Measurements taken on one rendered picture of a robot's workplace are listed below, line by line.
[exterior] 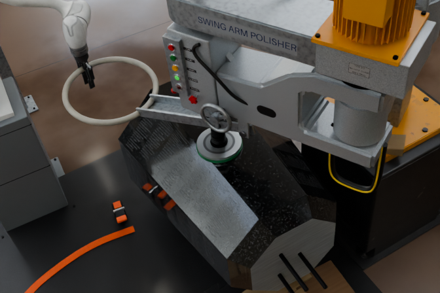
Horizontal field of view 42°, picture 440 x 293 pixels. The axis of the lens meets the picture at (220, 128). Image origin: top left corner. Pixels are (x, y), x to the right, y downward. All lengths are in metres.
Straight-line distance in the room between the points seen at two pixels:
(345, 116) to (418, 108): 1.04
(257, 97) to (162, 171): 0.87
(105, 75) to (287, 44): 2.85
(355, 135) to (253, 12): 0.56
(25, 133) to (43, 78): 1.54
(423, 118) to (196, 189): 1.17
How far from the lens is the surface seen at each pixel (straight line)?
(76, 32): 2.93
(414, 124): 2.95
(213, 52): 2.17
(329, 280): 3.11
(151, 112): 2.76
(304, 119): 2.18
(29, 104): 4.58
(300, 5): 2.01
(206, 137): 2.73
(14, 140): 3.31
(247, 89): 2.18
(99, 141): 4.10
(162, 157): 2.90
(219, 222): 2.58
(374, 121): 2.05
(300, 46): 1.91
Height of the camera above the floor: 2.84
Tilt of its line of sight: 45 degrees down
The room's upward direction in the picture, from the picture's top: 7 degrees counter-clockwise
